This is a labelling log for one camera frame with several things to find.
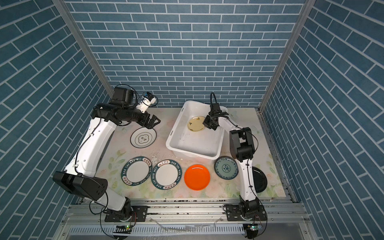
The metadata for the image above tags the yellow plate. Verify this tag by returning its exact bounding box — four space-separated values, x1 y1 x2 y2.
187 116 206 132

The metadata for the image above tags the blue-green patterned plate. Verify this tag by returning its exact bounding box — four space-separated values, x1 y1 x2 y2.
214 156 239 180

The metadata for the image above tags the black plate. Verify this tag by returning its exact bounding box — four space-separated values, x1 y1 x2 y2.
252 167 268 193

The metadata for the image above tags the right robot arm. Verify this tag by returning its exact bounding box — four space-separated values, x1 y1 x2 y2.
203 104 260 215

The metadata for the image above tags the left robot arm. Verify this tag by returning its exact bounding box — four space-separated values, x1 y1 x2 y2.
53 85 161 215

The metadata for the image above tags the white plastic bin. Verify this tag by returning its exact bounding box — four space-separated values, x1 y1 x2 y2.
166 101 225 161

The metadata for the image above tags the white plate thin dark rim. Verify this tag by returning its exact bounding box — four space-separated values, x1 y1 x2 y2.
130 128 157 149

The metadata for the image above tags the left green-rimmed lettered plate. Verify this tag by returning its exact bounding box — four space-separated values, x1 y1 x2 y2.
121 156 153 186

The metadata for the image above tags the green-rimmed lettered plate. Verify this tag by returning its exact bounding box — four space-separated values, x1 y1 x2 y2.
151 160 183 190
121 156 153 186

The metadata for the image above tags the right green-rimmed lettered plate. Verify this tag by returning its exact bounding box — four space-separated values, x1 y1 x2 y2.
151 160 183 190

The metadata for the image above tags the orange plate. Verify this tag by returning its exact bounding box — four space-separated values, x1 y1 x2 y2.
184 164 211 191

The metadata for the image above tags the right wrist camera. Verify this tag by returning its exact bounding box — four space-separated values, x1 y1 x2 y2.
210 92 222 115

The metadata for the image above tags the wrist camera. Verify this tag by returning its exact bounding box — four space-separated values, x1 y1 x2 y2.
210 92 222 115
136 92 158 113

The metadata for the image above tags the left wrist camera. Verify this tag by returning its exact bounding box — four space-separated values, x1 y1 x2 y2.
136 92 158 113

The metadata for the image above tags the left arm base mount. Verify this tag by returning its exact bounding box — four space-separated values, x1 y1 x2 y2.
104 205 148 223

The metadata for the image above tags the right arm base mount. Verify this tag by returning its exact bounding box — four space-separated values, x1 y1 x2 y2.
222 203 268 222

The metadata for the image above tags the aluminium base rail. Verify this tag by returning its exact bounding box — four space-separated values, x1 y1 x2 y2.
54 200 317 240

